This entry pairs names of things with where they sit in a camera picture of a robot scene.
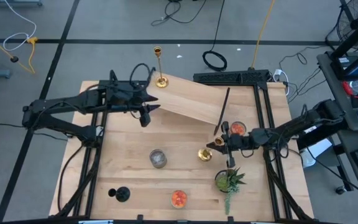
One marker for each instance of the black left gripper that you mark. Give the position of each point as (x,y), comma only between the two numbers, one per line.
(126,99)

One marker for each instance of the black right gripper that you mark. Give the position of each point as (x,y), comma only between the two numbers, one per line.
(238,141)

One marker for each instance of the gold candlestick holder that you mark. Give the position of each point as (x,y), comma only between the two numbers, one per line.
(162,81)
(204,154)

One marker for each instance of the silver jar with grey candle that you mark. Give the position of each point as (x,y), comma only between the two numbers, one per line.
(158,158)

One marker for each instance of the silver jar with orange candle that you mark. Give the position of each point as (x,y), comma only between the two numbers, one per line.
(238,128)
(179,199)

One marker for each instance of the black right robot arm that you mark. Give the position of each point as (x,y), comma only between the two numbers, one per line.
(306,123)

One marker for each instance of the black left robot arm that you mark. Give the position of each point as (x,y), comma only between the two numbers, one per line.
(61,105)

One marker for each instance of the black candle holder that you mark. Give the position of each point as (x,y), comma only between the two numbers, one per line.
(123,194)

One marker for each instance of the green succulent in black pot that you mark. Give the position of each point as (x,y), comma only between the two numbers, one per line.
(225,182)

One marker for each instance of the wooden shelf with black legs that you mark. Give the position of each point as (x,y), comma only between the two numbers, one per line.
(191,96)

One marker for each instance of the black power strip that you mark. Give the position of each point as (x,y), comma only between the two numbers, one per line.
(228,76)

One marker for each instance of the grey side cart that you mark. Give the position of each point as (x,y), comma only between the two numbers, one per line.
(331,81)

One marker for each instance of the grey desk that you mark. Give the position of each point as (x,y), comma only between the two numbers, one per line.
(353,137)

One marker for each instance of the black floor fan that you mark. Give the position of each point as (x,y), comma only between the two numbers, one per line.
(350,21)

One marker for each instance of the black metal table frame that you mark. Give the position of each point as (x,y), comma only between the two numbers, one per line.
(257,102)

